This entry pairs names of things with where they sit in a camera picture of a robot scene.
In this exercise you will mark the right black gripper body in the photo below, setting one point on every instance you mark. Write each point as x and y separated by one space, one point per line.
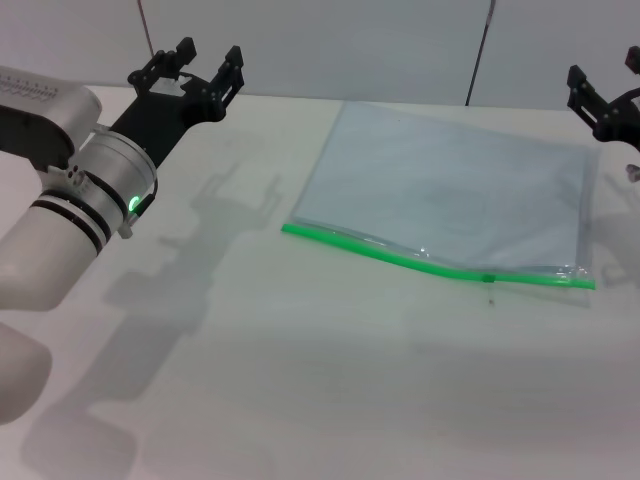
627 120

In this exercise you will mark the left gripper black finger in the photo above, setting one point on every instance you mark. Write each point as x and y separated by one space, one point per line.
167 60
229 80

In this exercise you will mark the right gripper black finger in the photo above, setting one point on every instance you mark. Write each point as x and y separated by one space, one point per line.
634 55
595 110

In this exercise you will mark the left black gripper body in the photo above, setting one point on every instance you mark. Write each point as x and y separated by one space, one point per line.
160 115

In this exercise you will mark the clear green-zip document bag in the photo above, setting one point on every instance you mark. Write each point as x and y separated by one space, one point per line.
425 180

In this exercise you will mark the green zipper slider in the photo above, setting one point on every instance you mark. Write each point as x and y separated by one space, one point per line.
488 278

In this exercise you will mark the left wrist silver vented box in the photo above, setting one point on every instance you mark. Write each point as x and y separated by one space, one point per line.
45 100

